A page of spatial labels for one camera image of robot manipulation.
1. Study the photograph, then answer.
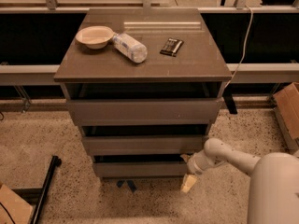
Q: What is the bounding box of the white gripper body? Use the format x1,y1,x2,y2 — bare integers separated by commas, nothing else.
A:
187,150,224,175

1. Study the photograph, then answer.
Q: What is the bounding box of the grey bottom drawer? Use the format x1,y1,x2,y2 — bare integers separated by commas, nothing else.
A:
93,161,187,178

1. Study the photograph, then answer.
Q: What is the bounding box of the grey drawer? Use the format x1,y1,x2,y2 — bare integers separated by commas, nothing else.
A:
66,98,222,126
82,135,206,156
93,161,187,178

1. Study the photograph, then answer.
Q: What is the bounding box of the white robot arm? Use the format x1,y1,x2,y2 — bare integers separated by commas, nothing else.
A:
181,138,299,224

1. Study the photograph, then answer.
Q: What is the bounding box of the grey top drawer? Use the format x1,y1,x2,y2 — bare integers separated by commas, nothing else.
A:
66,98,222,126

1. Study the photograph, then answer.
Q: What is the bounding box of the grey drawer cabinet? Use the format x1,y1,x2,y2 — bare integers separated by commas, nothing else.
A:
54,8,231,164

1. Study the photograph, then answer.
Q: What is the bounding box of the grey middle drawer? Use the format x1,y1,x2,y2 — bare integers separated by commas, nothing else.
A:
82,135,206,156

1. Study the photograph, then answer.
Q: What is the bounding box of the black table leg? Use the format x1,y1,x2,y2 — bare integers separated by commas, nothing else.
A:
222,86,237,115

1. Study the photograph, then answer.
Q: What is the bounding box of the cardboard box right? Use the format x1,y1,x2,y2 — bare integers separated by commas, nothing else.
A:
274,82,299,157

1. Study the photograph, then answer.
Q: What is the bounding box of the cardboard box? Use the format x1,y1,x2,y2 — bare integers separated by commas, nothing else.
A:
0,184,33,224
274,82,299,157

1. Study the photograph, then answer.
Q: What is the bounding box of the black snack packet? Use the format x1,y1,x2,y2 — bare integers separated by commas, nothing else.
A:
160,37,184,57

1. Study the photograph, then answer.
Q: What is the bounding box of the clear plastic water bottle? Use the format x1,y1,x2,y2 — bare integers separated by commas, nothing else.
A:
112,33,148,63

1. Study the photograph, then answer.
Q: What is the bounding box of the white paper bowl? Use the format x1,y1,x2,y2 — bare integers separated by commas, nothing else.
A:
75,26,114,49

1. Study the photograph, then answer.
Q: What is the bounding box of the cardboard box left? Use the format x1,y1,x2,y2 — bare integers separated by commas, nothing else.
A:
0,184,33,224

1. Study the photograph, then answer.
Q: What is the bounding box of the white cable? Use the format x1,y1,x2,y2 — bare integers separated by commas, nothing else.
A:
222,5,254,91

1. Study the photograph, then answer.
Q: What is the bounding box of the black metal frame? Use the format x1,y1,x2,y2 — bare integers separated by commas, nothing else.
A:
14,156,62,224

